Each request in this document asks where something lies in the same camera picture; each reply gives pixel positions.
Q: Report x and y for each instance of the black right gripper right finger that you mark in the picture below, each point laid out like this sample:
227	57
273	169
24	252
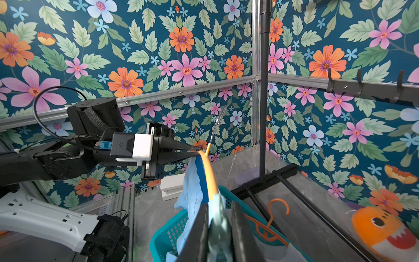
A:
244	243

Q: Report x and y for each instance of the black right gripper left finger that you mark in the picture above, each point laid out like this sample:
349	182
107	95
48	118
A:
196	248

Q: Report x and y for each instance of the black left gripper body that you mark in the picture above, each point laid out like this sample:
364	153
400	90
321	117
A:
151	169

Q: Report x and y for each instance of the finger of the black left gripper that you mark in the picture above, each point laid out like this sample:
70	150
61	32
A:
169	150

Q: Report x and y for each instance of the mint green clothespin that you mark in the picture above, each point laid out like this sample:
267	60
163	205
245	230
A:
219	232

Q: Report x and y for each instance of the light blue garment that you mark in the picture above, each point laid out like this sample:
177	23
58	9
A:
193	196

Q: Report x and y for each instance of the tan orange plastic hanger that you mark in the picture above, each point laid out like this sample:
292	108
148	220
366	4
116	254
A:
212	188

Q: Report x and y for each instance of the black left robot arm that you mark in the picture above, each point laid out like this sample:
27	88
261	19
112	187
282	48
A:
100	139

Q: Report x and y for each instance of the teal laundry basket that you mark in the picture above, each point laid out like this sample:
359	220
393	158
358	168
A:
163	244

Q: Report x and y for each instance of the black clothes rack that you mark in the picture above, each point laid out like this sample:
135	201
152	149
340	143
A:
262	11

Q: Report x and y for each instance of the orange fish plush toy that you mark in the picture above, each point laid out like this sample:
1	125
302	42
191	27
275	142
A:
385	235

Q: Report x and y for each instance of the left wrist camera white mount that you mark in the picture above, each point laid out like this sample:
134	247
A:
130	147

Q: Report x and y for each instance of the black wall hook rail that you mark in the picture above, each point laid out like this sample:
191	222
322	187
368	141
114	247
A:
394	92

